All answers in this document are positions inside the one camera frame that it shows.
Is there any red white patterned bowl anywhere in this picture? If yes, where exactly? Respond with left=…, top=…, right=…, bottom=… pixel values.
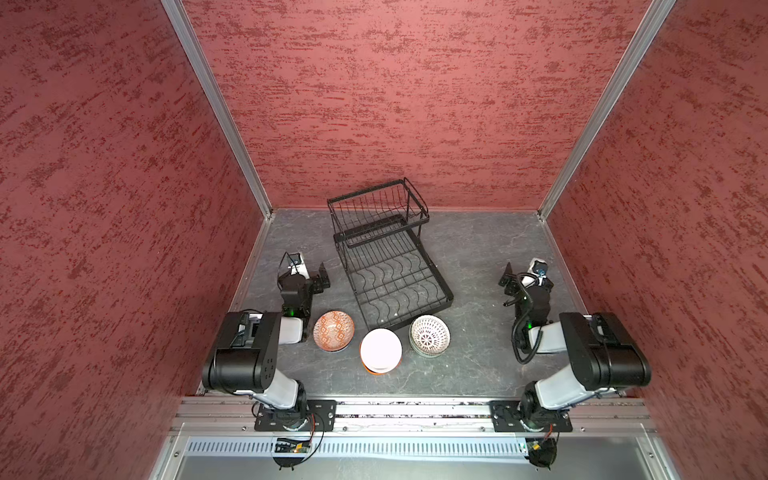
left=408, top=315, right=451, bottom=341

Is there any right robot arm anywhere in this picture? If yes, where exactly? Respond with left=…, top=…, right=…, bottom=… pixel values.
left=489, top=258, right=652, bottom=434

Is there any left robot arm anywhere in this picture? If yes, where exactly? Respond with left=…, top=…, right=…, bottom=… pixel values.
left=201, top=263, right=331, bottom=431

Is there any orange patterned bowl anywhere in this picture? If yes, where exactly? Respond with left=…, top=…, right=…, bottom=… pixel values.
left=313, top=311, right=355, bottom=352

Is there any green white patterned bowl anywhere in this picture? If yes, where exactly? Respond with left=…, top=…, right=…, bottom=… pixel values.
left=409, top=337, right=450, bottom=358

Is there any right controller board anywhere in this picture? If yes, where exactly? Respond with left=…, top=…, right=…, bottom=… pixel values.
left=527, top=438, right=558, bottom=470

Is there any controller board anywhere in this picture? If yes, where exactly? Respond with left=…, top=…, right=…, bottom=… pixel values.
left=272, top=438, right=314, bottom=470
left=527, top=438, right=558, bottom=470

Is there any left controller board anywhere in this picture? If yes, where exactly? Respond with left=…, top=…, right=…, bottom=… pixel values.
left=272, top=438, right=314, bottom=470

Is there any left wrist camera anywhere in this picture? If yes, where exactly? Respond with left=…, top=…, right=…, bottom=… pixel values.
left=284, top=252, right=310, bottom=279

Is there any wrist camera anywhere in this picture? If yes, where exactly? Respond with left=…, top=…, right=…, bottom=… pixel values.
left=527, top=258, right=549, bottom=278
left=284, top=252, right=310, bottom=279

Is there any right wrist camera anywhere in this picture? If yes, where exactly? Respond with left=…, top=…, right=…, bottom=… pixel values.
left=527, top=258, right=549, bottom=278

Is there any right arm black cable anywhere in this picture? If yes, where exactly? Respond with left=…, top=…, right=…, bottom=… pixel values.
left=509, top=287, right=544, bottom=365

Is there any black wire dish rack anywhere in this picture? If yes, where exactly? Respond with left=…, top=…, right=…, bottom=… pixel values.
left=327, top=178, right=454, bottom=330

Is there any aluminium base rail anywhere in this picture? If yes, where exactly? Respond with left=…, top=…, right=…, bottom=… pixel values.
left=150, top=395, right=678, bottom=479

